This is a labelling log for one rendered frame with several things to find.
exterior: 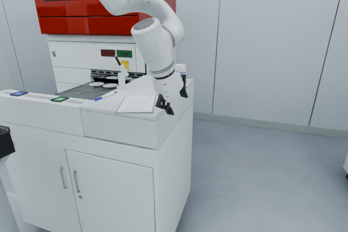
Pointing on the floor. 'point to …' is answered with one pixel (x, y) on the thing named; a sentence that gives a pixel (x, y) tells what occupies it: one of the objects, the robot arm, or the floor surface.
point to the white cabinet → (100, 180)
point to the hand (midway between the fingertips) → (177, 103)
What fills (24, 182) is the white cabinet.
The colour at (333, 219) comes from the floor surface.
